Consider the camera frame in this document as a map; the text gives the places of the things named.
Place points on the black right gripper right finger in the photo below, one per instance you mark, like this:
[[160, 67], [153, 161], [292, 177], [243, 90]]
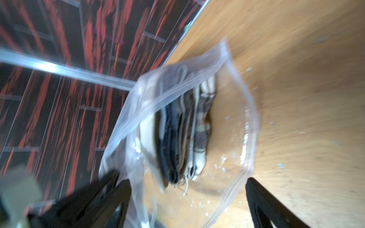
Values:
[[267, 211]]

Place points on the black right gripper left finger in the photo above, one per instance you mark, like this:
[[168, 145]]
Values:
[[101, 204]]

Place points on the dark blue grey plaid scarf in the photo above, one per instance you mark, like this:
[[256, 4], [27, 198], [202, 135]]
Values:
[[174, 139]]

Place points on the clear plastic vacuum bag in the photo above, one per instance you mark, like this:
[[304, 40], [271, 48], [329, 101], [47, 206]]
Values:
[[230, 150]]

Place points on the aluminium corner frame post left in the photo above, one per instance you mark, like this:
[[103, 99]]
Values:
[[22, 60]]

